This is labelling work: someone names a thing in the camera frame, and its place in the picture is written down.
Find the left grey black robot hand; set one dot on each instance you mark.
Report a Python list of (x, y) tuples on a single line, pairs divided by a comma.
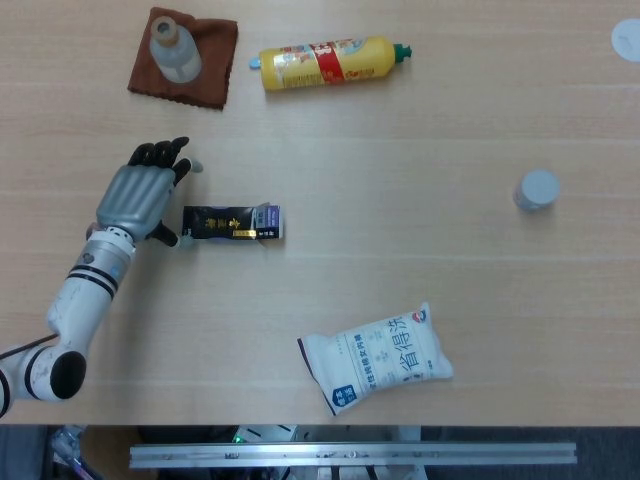
[(132, 200)]

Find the black and blue cardboard box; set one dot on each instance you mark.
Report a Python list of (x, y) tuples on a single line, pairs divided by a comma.
[(220, 225)]

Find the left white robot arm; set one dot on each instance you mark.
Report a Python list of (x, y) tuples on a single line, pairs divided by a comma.
[(80, 300)]

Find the frosted glass bottle wooden cap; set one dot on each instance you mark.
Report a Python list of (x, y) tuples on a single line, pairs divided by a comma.
[(175, 55)]

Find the yellow squeeze bottle green cap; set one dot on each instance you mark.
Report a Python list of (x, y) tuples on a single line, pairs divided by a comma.
[(300, 65)]

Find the brown microfibre cloth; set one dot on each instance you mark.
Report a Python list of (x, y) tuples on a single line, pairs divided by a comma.
[(215, 60)]

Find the white printed soft pack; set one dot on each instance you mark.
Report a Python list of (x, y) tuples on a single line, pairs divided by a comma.
[(380, 360)]

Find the small white can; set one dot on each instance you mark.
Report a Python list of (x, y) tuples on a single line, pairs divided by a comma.
[(537, 190)]

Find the aluminium profile rail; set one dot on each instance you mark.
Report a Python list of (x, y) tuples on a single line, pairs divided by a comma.
[(350, 455)]

